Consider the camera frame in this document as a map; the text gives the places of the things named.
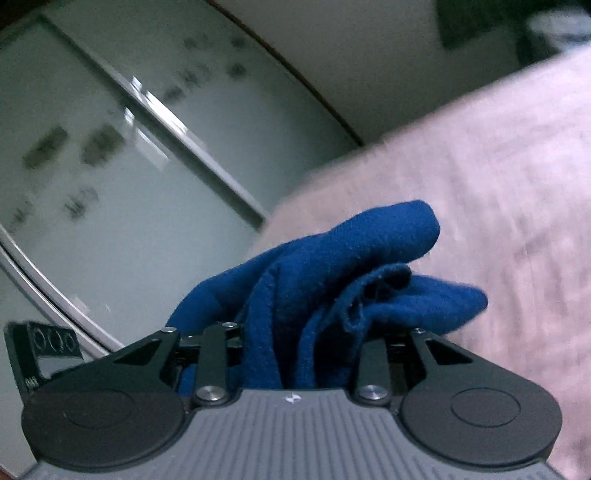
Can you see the pink bed sheet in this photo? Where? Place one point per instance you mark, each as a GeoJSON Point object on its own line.
{"type": "Point", "coordinates": [507, 172]}

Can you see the dark headboard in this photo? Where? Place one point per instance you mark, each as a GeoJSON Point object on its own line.
{"type": "Point", "coordinates": [541, 29]}

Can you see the glass wardrobe sliding door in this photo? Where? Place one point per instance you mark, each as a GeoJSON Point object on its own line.
{"type": "Point", "coordinates": [143, 145]}

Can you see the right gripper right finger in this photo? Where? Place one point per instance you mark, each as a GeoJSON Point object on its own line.
{"type": "Point", "coordinates": [454, 404]}

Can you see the blue knit sweater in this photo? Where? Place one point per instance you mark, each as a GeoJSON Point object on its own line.
{"type": "Point", "coordinates": [306, 305]}

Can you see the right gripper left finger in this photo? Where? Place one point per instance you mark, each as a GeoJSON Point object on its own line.
{"type": "Point", "coordinates": [123, 409]}

